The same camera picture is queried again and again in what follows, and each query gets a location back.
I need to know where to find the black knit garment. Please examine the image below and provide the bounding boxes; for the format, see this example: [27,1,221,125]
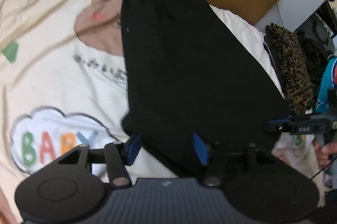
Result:
[121,0,290,177]

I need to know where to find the person right hand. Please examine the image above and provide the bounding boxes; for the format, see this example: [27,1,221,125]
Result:
[312,140,337,169]

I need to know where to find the teal orange garment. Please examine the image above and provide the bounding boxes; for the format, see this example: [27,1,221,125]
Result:
[315,57,337,113]

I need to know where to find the leopard print cloth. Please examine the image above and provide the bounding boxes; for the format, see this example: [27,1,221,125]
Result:
[265,23,314,115]

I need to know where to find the cream baby print blanket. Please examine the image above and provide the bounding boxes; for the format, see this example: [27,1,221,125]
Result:
[0,0,327,222]

